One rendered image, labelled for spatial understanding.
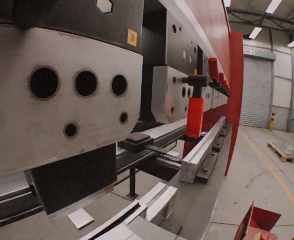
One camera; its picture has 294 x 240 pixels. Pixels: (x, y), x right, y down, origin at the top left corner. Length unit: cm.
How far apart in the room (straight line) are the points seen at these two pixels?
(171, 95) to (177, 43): 8
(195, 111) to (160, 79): 7
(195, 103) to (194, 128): 4
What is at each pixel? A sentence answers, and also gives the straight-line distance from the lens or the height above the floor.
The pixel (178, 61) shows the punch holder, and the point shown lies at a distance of 22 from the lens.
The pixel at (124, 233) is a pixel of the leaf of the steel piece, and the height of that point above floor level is 100.
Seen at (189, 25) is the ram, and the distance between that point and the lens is 30.
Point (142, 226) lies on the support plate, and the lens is 27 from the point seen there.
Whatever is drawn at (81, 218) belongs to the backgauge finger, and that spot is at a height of 100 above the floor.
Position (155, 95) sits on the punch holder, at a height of 121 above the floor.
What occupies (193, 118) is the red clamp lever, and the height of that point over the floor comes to 118.
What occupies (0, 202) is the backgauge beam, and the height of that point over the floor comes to 97.
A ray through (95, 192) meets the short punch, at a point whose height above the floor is 109.
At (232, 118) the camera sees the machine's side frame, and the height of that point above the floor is 95.
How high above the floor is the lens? 122
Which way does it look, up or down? 11 degrees down
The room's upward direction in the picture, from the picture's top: 3 degrees clockwise
